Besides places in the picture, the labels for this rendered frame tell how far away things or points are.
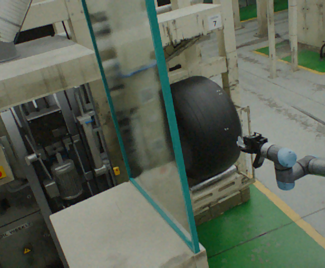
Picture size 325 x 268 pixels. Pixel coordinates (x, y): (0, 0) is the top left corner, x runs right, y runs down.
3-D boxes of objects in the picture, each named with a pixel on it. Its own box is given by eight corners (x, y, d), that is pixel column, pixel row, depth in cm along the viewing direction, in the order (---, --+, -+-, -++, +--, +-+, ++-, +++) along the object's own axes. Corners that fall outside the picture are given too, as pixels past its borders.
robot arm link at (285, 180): (305, 183, 161) (302, 161, 157) (285, 194, 157) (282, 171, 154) (292, 177, 168) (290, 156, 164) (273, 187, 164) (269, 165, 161)
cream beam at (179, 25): (135, 57, 201) (130, 30, 194) (119, 51, 222) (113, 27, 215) (225, 29, 223) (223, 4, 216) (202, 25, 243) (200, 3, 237)
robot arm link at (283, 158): (285, 172, 152) (283, 154, 149) (267, 164, 162) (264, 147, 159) (299, 165, 155) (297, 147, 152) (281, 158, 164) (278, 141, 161)
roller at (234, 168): (189, 196, 207) (188, 189, 205) (185, 192, 211) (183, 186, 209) (238, 172, 220) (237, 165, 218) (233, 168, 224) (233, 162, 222)
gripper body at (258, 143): (253, 130, 175) (271, 137, 165) (256, 147, 178) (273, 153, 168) (240, 136, 173) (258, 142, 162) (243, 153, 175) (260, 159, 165)
